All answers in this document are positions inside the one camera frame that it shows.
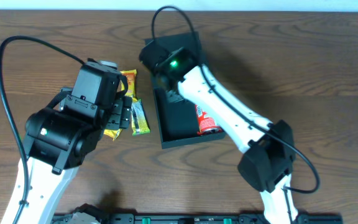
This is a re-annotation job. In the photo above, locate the small yellow snack packet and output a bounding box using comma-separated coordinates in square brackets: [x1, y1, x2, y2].
[104, 129, 122, 141]

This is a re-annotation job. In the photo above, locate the green yellow snack bar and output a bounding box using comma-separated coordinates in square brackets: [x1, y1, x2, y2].
[131, 100, 150, 136]

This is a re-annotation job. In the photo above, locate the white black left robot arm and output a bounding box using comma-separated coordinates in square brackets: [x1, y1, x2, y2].
[2, 91, 132, 223]

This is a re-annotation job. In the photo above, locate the orange yellow snack packet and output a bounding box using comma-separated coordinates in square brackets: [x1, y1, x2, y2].
[121, 70, 137, 100]

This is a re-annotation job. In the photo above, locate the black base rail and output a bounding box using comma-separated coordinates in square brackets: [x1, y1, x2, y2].
[51, 212, 343, 224]

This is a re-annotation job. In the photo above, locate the red soda can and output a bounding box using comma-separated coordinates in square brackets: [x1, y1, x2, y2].
[195, 105, 223, 136]

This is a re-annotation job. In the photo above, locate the black gift box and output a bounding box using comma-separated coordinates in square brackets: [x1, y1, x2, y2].
[144, 30, 226, 150]

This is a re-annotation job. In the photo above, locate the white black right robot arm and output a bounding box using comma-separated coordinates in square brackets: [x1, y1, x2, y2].
[148, 47, 298, 223]

